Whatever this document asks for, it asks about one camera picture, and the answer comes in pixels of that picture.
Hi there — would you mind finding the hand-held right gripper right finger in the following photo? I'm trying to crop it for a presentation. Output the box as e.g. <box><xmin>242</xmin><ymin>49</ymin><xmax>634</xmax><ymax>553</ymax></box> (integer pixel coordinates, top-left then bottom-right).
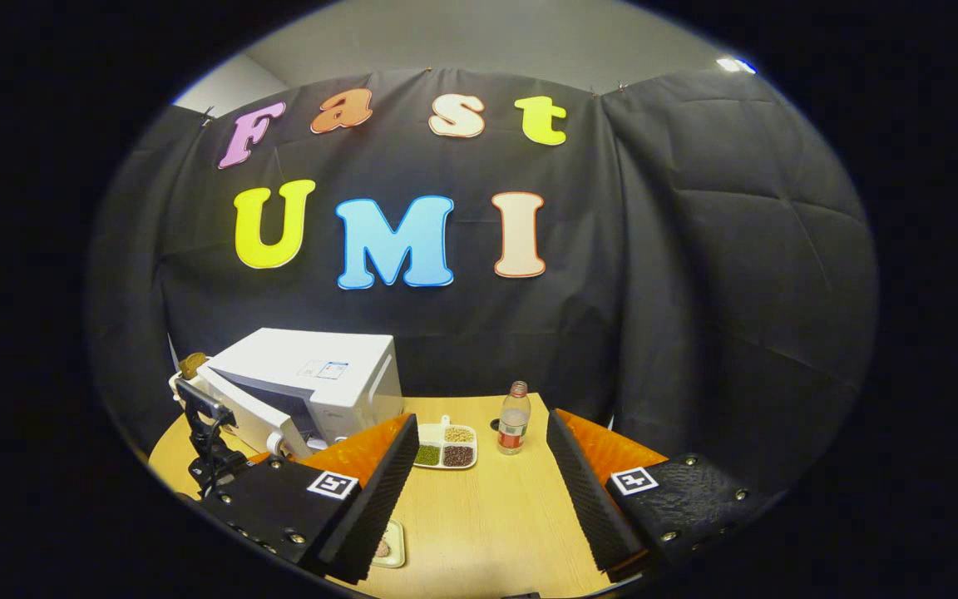
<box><xmin>546</xmin><ymin>408</ymin><xmax>779</xmax><ymax>583</ymax></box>

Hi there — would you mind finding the pale green tray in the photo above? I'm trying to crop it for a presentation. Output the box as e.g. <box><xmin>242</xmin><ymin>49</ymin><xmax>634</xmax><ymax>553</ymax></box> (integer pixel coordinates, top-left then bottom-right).
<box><xmin>371</xmin><ymin>520</ymin><xmax>407</xmax><ymax>569</ymax></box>

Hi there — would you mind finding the clear plastic bottle red label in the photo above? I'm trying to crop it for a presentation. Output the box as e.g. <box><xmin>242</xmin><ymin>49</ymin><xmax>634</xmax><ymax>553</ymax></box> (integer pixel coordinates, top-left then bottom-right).
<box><xmin>497</xmin><ymin>381</ymin><xmax>531</xmax><ymax>455</ymax></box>

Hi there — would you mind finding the white microwave oven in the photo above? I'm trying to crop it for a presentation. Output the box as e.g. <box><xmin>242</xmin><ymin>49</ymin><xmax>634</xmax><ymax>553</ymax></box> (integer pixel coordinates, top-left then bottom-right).
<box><xmin>195</xmin><ymin>328</ymin><xmax>403</xmax><ymax>460</ymax></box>

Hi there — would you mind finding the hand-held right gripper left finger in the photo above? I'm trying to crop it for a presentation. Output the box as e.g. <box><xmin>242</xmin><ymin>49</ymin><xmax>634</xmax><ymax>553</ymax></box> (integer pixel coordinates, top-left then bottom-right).
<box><xmin>196</xmin><ymin>413</ymin><xmax>420</xmax><ymax>585</ymax></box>

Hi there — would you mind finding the white divided dish of beans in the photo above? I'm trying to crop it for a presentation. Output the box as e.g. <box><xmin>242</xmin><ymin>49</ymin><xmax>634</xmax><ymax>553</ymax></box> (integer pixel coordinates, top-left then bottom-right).
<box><xmin>412</xmin><ymin>415</ymin><xmax>478</xmax><ymax>470</ymax></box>

